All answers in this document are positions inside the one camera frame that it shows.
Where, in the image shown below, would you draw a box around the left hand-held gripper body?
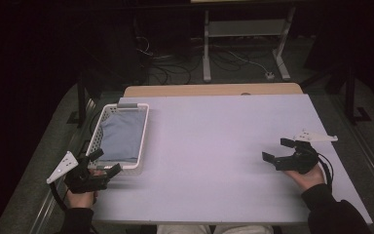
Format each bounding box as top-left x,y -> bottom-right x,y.
46,150 -> 109,195

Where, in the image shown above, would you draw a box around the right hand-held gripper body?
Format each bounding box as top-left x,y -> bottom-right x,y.
274,129 -> 339,176

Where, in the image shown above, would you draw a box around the light blue cloth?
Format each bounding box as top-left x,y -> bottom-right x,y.
98,110 -> 147,164

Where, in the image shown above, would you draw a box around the white plastic basket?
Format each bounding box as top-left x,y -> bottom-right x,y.
84,102 -> 151,173

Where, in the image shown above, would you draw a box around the person's left hand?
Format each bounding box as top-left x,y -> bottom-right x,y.
64,189 -> 98,210

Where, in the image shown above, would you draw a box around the person's right hand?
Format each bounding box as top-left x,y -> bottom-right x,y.
283,165 -> 326,193

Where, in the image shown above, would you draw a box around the black metal stand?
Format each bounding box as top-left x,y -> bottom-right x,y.
299,60 -> 373,125
66,69 -> 105,127

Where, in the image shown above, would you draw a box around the wooden table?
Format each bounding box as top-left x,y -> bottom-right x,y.
123,82 -> 304,98

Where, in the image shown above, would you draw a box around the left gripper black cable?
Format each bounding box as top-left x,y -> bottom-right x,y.
48,181 -> 68,213

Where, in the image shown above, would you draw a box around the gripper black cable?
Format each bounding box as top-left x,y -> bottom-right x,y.
317,151 -> 335,193
48,181 -> 68,213

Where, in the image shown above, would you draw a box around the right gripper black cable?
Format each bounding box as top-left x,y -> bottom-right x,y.
317,151 -> 335,193

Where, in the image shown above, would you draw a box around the white cable with plug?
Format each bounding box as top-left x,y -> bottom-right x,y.
225,48 -> 276,81

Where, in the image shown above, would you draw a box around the black floor cables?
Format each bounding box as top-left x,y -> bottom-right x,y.
135,34 -> 206,86

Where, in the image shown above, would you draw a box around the grey metal desk frame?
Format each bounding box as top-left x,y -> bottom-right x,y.
202,5 -> 297,83

